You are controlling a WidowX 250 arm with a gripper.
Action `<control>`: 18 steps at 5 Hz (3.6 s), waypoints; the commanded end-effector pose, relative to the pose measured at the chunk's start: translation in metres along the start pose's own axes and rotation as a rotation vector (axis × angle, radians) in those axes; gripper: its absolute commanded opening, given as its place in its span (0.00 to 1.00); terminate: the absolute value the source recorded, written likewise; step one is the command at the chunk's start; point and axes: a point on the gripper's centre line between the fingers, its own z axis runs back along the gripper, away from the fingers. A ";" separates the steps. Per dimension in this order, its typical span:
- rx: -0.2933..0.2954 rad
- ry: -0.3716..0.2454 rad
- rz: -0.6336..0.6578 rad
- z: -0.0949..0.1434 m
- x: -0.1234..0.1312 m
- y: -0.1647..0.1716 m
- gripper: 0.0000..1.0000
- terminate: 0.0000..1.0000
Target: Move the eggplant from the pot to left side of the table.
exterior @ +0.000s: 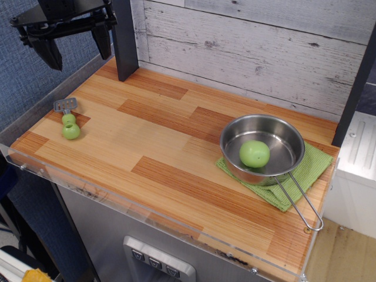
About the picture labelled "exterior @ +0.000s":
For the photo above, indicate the clear acrylic guard rail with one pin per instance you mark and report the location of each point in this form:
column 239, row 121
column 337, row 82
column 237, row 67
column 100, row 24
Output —
column 150, row 145

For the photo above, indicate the black right post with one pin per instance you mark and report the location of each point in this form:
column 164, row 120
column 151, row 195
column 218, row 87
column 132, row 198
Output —
column 356, row 91

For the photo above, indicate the stainless steel cabinet front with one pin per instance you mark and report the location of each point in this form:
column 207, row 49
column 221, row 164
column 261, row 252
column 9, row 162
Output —
column 102, row 229

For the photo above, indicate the silver dispenser button panel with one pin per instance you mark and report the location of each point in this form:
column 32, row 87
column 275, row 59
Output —
column 147, row 262

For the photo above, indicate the green handled toy spatula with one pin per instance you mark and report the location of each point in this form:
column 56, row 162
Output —
column 70, row 130

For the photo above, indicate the white ridged box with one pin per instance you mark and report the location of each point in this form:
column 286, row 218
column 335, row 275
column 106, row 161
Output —
column 351, row 199

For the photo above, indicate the green toy pear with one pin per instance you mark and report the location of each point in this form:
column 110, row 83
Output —
column 254, row 153

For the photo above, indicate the black left post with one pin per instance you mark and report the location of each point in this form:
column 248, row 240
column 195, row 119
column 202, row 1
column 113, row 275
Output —
column 124, row 40

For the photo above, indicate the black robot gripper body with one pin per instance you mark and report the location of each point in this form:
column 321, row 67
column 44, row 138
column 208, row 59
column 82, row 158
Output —
column 56, row 19

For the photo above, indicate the black post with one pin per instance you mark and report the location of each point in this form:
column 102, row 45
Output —
column 124, row 40
column 356, row 91

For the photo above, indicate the yellow black object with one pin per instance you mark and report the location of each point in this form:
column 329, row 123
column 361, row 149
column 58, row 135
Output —
column 35, row 275

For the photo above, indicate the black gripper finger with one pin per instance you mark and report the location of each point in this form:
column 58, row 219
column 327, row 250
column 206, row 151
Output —
column 101, row 36
column 48, row 52

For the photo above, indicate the green woven cloth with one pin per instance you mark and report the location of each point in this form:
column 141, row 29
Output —
column 312, row 166

